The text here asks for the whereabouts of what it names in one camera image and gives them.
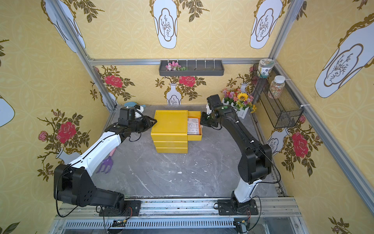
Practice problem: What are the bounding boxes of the clear jar white lid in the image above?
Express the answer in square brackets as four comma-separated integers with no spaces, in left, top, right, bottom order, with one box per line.
[267,75,285,99]

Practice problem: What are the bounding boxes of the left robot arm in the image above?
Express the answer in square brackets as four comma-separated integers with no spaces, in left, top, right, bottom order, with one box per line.
[54,105,157,216]

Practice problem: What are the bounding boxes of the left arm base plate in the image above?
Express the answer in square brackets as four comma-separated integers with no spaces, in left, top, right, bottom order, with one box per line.
[99,200,141,217]

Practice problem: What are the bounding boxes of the light blue watering scoop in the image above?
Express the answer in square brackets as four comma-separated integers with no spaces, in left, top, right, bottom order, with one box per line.
[123,102,146,112]

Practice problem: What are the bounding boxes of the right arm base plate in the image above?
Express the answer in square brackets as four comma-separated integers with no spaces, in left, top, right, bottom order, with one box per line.
[217,198,259,215]

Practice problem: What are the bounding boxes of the grey wall shelf tray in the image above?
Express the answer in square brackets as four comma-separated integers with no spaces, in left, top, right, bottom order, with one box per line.
[159,59,225,77]

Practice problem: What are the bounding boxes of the white picket fence flower planter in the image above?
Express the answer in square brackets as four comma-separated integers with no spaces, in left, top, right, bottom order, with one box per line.
[222,88,257,119]

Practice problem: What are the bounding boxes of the yellow top drawer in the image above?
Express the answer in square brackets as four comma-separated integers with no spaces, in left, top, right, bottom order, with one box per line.
[188,111,202,141]

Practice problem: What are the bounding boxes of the jar with green label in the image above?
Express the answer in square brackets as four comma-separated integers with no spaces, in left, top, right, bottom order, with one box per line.
[257,58,275,79]

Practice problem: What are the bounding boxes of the yellow three-drawer cabinet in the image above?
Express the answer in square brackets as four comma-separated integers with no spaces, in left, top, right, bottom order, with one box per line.
[151,110,188,154]

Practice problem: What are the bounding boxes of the pink flowers in tray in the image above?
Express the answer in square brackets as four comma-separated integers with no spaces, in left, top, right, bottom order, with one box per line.
[165,61,187,71]

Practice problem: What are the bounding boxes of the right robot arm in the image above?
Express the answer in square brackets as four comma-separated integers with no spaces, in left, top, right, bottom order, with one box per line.
[200,95,273,206]

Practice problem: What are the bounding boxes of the black wire wall basket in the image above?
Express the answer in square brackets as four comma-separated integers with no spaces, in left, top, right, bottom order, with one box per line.
[252,64,303,129]

